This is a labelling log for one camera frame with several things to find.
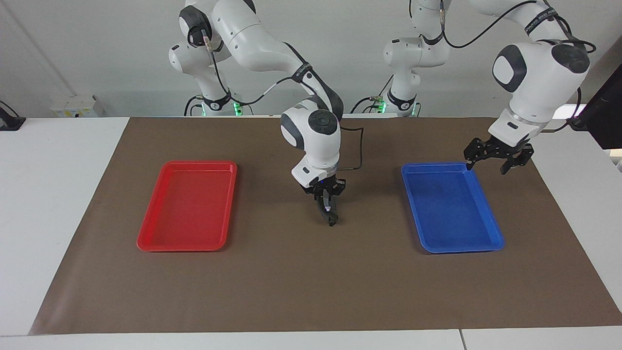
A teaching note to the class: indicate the dark brake pad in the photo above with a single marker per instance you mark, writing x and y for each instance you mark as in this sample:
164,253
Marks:
332,223

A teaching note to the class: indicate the red plastic tray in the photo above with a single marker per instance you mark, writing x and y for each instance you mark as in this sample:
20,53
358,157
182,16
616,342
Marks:
189,209

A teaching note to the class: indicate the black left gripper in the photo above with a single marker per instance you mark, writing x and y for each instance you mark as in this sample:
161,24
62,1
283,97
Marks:
508,147

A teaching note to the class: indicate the white wall socket box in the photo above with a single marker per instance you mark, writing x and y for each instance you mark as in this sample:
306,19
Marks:
77,106

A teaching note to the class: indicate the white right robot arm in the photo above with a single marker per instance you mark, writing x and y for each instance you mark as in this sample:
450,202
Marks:
316,146

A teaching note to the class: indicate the brown table mat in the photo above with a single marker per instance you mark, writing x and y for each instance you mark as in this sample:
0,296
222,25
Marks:
291,282

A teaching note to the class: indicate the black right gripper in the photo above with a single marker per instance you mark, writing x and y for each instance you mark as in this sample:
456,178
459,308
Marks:
324,186

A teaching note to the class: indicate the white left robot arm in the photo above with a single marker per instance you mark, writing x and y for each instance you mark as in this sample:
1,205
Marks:
539,82

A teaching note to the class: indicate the blue plastic tray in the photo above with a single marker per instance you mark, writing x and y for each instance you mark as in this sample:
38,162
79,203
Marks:
452,214

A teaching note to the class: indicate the black clamp mount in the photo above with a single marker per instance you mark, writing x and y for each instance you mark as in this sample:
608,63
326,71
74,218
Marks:
9,121

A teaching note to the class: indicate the dark curved small object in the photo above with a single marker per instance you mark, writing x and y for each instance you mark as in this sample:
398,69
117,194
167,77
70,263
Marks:
323,217

